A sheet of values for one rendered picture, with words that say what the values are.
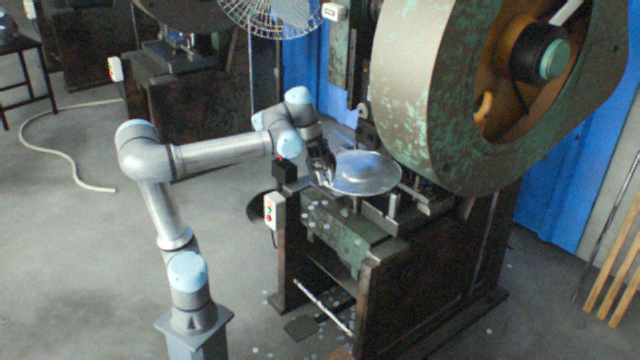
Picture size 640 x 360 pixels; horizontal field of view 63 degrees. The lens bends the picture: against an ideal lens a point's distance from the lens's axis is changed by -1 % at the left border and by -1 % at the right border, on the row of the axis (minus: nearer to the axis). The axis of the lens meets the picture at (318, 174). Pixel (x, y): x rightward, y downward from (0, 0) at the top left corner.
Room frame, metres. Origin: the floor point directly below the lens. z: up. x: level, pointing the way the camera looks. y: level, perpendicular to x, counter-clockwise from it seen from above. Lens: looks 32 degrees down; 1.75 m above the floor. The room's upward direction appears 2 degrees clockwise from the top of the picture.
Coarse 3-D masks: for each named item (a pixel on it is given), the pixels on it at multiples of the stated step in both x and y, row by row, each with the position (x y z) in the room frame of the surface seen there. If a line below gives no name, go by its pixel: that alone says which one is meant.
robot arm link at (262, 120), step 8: (280, 104) 1.44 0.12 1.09; (264, 112) 1.41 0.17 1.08; (272, 112) 1.40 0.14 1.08; (280, 112) 1.41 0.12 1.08; (288, 112) 1.41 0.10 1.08; (256, 120) 1.39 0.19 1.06; (264, 120) 1.39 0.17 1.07; (272, 120) 1.36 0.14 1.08; (288, 120) 1.41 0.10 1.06; (256, 128) 1.39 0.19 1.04; (264, 128) 1.37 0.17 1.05
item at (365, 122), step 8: (368, 64) 1.63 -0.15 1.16; (368, 72) 1.63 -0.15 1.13; (368, 80) 1.63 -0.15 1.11; (368, 88) 1.62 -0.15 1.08; (360, 96) 1.65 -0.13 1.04; (368, 96) 1.62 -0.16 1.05; (360, 104) 1.63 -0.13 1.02; (368, 104) 1.62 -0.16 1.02; (360, 112) 1.62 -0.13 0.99; (368, 112) 1.61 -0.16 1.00; (360, 120) 1.60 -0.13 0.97; (368, 120) 1.60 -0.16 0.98; (360, 128) 1.59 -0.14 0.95; (368, 128) 1.57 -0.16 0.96; (360, 136) 1.60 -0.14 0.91; (368, 136) 1.55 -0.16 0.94; (376, 136) 1.54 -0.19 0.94; (368, 144) 1.56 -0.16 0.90; (376, 144) 1.54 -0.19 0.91
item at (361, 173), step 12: (348, 156) 1.67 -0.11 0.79; (360, 156) 1.67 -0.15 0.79; (372, 156) 1.67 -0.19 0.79; (336, 168) 1.59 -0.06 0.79; (348, 168) 1.58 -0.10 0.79; (360, 168) 1.58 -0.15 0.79; (372, 168) 1.58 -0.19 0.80; (384, 168) 1.59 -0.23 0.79; (396, 168) 1.59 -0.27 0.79; (336, 180) 1.51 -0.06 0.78; (348, 180) 1.51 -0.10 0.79; (360, 180) 1.51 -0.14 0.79; (372, 180) 1.51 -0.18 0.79; (384, 180) 1.52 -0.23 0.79; (396, 180) 1.52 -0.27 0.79; (348, 192) 1.44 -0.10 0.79; (360, 192) 1.44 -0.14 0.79; (372, 192) 1.44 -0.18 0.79
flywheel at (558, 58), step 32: (512, 0) 1.32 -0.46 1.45; (544, 0) 1.41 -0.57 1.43; (576, 0) 1.42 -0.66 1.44; (512, 32) 1.29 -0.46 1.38; (544, 32) 1.25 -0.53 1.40; (576, 32) 1.51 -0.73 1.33; (480, 64) 1.26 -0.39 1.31; (512, 64) 1.25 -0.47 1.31; (544, 64) 1.22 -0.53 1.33; (512, 96) 1.38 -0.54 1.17; (544, 96) 1.47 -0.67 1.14; (480, 128) 1.30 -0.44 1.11; (512, 128) 1.40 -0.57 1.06
